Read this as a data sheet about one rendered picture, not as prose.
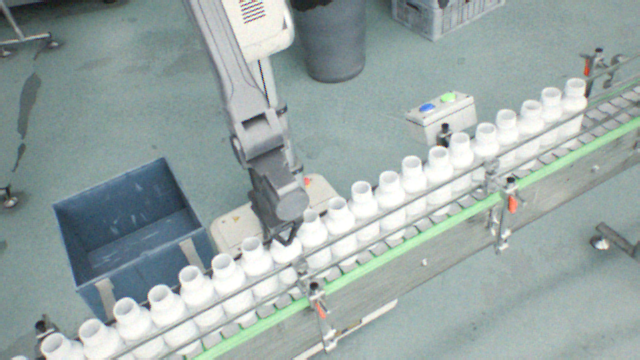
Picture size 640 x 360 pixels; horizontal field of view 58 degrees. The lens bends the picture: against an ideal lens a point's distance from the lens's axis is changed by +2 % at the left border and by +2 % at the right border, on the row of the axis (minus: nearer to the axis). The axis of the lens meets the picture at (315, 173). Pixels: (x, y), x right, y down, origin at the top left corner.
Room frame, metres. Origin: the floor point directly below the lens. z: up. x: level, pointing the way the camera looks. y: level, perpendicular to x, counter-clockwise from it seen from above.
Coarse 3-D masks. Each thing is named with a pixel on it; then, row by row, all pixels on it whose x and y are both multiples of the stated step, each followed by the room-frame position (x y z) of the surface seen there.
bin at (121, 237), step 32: (160, 160) 1.18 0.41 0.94; (96, 192) 1.11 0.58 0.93; (128, 192) 1.14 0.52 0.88; (160, 192) 1.17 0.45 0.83; (64, 224) 1.05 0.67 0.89; (96, 224) 1.10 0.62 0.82; (128, 224) 1.12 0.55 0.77; (160, 224) 1.14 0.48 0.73; (192, 224) 1.12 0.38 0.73; (64, 256) 0.89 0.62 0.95; (96, 256) 1.06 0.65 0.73; (128, 256) 1.04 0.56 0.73; (160, 256) 0.86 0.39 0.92; (192, 256) 0.84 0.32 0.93; (96, 288) 0.80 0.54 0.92; (128, 288) 0.82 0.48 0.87
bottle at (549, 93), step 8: (552, 88) 0.93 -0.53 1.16; (544, 96) 0.91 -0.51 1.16; (552, 96) 0.93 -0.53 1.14; (560, 96) 0.91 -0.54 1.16; (544, 104) 0.91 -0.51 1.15; (552, 104) 0.90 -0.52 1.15; (544, 112) 0.90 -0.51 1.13; (552, 112) 0.90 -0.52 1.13; (560, 112) 0.90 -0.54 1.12; (544, 120) 0.89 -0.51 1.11; (552, 120) 0.89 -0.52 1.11; (544, 128) 0.89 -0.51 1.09; (544, 136) 0.89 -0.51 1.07; (552, 136) 0.89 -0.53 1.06; (544, 144) 0.89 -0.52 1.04; (552, 144) 0.89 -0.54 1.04
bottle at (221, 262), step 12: (216, 264) 0.63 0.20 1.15; (228, 264) 0.64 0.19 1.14; (216, 276) 0.62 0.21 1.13; (228, 276) 0.61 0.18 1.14; (240, 276) 0.62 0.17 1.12; (216, 288) 0.60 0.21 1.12; (228, 288) 0.60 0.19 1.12; (228, 300) 0.60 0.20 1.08; (240, 300) 0.60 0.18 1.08; (252, 300) 0.62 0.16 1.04; (228, 312) 0.60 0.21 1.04; (252, 312) 0.61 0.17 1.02
